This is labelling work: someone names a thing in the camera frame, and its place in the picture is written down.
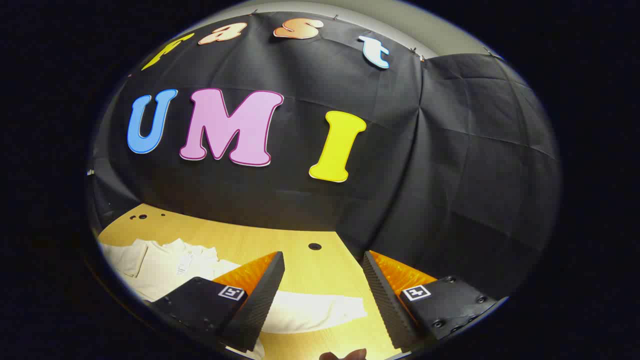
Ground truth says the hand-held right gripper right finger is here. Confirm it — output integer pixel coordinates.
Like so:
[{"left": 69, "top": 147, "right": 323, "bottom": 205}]
[{"left": 363, "top": 250, "right": 499, "bottom": 350}]

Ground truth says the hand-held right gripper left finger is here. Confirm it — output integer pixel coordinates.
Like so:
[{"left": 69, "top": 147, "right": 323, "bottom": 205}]
[{"left": 149, "top": 251, "right": 286, "bottom": 353}]

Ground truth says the black backdrop cloth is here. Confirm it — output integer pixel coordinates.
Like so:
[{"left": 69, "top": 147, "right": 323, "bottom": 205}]
[{"left": 87, "top": 11, "right": 562, "bottom": 301}]

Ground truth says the cream white polo shirt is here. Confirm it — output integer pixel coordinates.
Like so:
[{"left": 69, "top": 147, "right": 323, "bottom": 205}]
[{"left": 100, "top": 238, "right": 368, "bottom": 360}]

